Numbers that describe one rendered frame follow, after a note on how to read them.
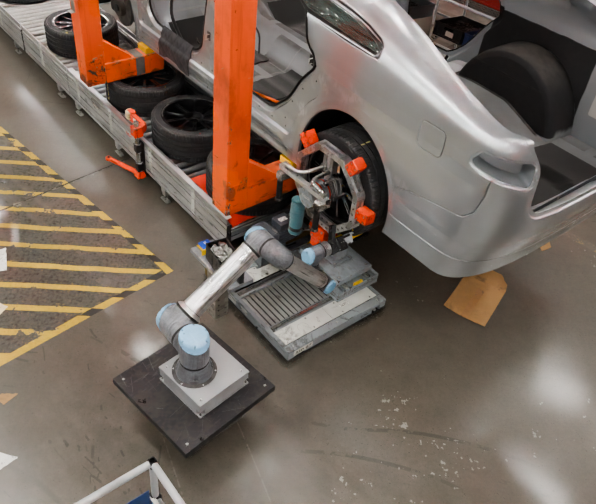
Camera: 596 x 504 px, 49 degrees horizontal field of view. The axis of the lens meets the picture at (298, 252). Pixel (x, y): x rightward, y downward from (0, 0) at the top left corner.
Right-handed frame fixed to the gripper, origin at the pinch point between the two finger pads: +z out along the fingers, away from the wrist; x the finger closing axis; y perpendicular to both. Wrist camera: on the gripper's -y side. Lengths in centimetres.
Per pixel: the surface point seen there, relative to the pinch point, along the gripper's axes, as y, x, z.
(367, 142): -46, 29, 13
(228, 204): -44, -46, -46
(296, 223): -17.0, -25.0, -18.0
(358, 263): 24.2, -34.1, 21.2
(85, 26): -208, -155, -44
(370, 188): -21.0, 30.2, 1.5
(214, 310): 15, -65, -74
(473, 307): 82, -6, 77
